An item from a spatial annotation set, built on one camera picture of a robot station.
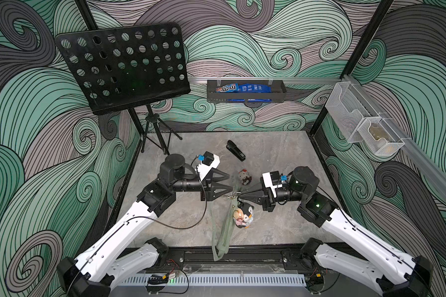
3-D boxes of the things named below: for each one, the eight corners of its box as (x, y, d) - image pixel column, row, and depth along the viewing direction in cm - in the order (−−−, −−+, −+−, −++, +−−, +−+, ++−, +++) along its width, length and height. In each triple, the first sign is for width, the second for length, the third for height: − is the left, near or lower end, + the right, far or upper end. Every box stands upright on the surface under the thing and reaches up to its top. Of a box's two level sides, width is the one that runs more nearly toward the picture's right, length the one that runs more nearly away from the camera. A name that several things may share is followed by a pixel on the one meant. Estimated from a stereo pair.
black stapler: (241, 161, 108) (242, 156, 104) (225, 146, 116) (225, 141, 112) (245, 159, 109) (246, 154, 106) (229, 144, 117) (229, 139, 114)
